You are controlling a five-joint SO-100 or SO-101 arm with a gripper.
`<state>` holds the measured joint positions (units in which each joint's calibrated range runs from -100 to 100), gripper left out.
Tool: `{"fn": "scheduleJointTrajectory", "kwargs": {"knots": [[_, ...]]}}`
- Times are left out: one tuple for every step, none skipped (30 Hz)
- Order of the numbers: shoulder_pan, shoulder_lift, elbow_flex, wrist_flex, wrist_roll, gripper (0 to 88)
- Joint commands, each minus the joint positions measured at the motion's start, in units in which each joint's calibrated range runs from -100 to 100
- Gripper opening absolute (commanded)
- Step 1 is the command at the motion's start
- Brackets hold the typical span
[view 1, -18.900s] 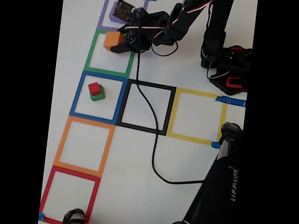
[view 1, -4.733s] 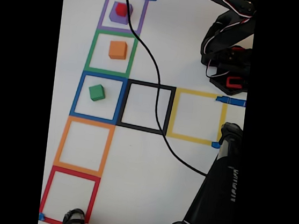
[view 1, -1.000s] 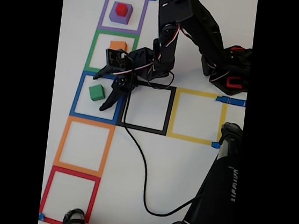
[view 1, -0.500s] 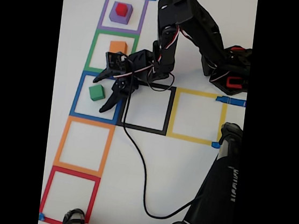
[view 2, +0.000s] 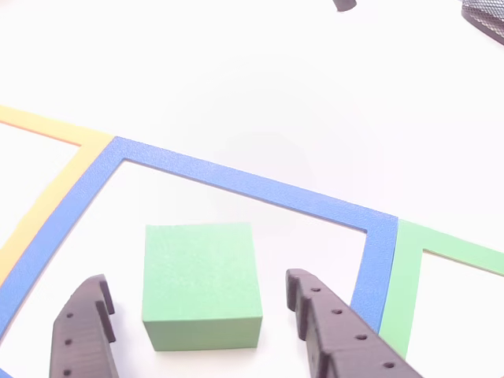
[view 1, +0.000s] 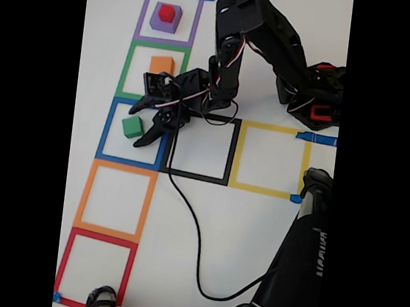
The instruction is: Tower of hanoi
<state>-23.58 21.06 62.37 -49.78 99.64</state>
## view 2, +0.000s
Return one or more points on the orange square frame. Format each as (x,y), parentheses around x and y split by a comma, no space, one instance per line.
(59,130)

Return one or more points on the green square frame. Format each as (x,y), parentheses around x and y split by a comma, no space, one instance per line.
(405,252)

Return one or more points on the green block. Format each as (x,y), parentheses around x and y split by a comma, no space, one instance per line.
(201,283)

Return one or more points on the blue square frame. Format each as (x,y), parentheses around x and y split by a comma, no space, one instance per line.
(236,181)

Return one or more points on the black mesh pen holder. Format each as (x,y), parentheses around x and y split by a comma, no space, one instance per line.
(486,17)

